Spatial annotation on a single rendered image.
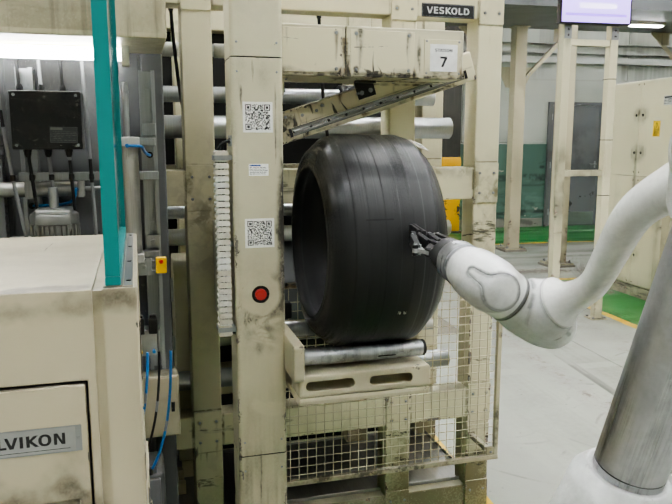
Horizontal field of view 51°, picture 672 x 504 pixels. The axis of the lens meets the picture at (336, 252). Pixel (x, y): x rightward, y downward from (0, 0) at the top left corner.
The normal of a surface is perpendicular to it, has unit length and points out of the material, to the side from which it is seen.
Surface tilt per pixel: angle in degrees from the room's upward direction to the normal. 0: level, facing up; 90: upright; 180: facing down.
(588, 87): 90
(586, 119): 90
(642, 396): 92
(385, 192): 59
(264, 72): 90
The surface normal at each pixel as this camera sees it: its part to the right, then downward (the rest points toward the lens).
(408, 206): 0.25, -0.25
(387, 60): 0.27, 0.15
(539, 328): -0.18, 0.67
